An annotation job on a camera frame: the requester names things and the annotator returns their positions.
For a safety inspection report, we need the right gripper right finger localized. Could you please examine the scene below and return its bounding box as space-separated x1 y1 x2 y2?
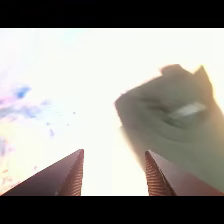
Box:
144 149 224 197

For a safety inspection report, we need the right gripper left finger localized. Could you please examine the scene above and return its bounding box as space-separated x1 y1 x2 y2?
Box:
2 148 85 197

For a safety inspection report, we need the dark green T-shirt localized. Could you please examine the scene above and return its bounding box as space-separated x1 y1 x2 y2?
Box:
114 63 224 194

